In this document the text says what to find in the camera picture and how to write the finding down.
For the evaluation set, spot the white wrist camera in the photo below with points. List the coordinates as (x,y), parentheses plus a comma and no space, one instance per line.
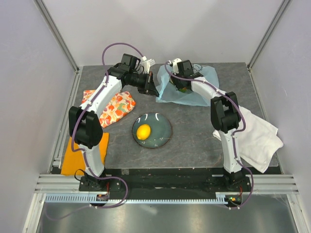
(146,64)
(174,65)

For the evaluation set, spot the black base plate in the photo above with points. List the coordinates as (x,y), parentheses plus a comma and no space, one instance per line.
(207,179)

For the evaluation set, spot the blue ceramic plate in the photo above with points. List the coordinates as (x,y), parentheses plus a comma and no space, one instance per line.
(160,130)

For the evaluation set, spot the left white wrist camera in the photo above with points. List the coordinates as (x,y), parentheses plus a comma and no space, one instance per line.
(146,64)

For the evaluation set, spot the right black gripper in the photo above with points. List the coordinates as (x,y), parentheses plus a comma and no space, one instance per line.
(176,83)

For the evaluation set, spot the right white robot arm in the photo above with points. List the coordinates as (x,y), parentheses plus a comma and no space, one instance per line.
(225,116)

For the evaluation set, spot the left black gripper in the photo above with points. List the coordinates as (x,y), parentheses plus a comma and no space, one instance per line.
(152,89)

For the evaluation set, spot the white towel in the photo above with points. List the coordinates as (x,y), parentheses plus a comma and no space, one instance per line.
(256,144)

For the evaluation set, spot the light blue cable duct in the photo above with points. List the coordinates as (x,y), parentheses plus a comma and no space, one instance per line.
(110,199)

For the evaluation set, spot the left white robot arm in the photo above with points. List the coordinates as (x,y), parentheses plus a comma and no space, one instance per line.
(84,121)

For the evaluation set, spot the floral orange cloth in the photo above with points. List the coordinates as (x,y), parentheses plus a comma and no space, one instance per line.
(118,107)

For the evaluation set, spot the light blue plastic bag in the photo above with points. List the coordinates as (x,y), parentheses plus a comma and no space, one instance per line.
(169,93)

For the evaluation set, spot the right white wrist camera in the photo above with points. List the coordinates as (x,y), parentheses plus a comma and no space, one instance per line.
(174,65)

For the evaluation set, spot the yellow fake lemon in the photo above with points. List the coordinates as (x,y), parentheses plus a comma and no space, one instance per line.
(143,132)

